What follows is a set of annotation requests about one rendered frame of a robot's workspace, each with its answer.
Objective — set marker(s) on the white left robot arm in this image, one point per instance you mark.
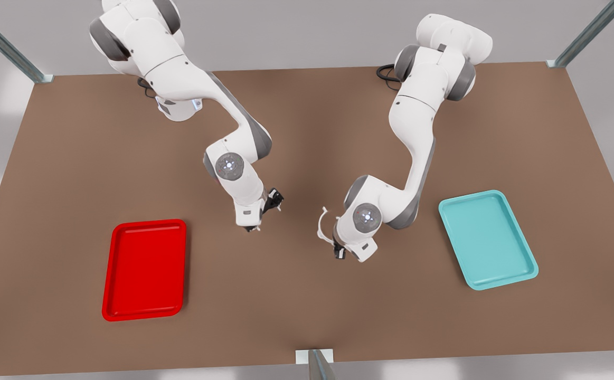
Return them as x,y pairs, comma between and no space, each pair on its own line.
417,116

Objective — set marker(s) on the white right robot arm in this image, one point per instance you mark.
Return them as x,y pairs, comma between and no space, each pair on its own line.
180,79

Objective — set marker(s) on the red rectangular tray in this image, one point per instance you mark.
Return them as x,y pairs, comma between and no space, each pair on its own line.
144,269

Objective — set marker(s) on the teal rectangular tray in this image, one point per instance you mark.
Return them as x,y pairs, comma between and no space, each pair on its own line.
488,239

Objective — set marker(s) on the silver frame post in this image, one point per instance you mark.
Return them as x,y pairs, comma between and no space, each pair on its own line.
318,364
6,46
586,34

